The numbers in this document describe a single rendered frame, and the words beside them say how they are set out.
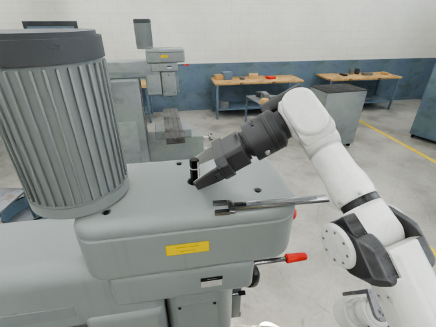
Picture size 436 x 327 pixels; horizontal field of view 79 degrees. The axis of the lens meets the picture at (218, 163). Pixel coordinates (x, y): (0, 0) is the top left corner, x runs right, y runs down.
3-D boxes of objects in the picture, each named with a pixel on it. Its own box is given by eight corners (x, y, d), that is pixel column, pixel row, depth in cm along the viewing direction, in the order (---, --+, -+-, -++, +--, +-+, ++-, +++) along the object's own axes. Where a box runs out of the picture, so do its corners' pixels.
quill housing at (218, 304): (222, 291, 101) (223, 228, 85) (234, 350, 83) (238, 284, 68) (172, 298, 98) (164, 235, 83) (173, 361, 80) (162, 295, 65)
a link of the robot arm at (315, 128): (281, 119, 60) (311, 167, 54) (274, 96, 52) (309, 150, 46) (307, 104, 59) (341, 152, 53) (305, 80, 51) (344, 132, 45)
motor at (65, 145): (134, 165, 69) (109, 27, 53) (122, 215, 52) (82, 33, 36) (52, 171, 66) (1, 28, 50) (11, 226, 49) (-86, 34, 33)
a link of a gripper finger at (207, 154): (198, 167, 65) (220, 155, 64) (191, 157, 63) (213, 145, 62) (198, 164, 66) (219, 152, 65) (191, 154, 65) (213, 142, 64)
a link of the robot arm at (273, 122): (279, 160, 60) (326, 136, 58) (270, 141, 51) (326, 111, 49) (258, 124, 65) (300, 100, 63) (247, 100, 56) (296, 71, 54)
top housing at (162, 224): (262, 194, 84) (266, 150, 77) (296, 259, 62) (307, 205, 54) (109, 209, 78) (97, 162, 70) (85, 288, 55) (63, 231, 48)
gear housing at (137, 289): (233, 223, 87) (233, 199, 82) (253, 289, 66) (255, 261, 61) (128, 235, 83) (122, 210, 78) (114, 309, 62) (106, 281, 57)
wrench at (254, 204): (322, 194, 58) (323, 191, 57) (331, 205, 54) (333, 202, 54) (212, 203, 55) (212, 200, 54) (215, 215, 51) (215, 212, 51)
